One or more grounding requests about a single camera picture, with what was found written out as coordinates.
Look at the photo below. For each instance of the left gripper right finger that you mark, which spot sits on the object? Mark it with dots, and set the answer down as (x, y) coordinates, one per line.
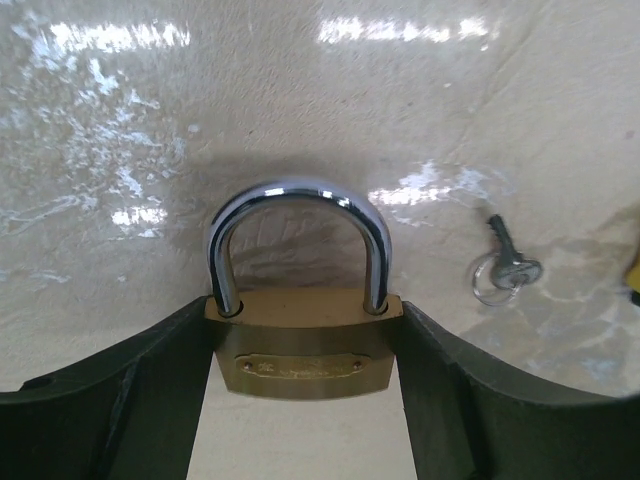
(471, 415)

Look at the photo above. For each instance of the silver key bunch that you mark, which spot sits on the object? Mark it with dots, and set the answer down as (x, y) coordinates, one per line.
(510, 270)

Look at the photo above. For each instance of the yellow padlock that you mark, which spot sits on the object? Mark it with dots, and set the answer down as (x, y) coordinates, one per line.
(632, 279)

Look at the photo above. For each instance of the brass padlock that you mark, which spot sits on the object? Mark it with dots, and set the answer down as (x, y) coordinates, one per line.
(303, 343)

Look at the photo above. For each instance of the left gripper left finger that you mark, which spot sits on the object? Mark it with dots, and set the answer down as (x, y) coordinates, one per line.
(130, 411)

